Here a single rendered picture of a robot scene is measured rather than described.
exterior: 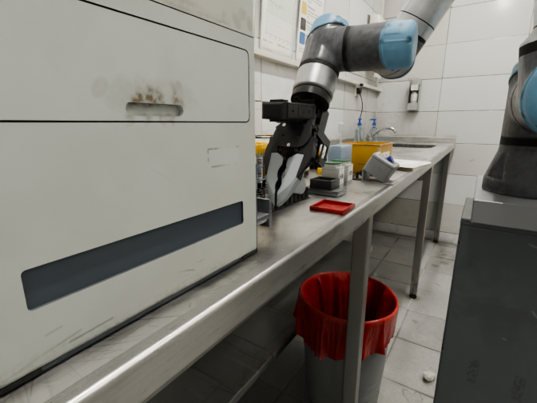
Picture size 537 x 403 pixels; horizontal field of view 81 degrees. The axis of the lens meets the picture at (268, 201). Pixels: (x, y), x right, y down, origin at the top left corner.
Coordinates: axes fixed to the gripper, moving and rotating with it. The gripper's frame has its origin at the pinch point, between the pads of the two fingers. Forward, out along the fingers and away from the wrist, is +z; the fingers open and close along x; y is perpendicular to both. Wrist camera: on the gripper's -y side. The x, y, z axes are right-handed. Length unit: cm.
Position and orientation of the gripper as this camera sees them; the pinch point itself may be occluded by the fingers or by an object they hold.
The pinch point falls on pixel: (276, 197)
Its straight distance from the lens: 51.7
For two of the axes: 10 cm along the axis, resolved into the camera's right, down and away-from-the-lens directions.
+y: 4.8, 3.1, 8.2
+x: -8.3, -1.3, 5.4
